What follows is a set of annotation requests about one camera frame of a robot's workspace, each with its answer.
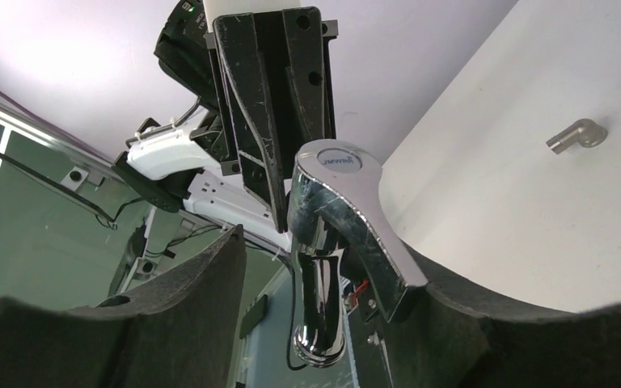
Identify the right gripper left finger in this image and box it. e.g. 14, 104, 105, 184
0, 226, 247, 387

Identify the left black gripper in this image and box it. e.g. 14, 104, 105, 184
153, 0, 341, 234

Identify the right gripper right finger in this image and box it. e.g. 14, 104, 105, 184
342, 243, 621, 388

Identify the steel elbow pipe fitting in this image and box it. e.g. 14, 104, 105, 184
546, 118, 608, 154

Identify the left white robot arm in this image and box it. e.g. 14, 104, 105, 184
112, 1, 339, 250

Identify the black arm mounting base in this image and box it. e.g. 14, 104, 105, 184
232, 254, 394, 387

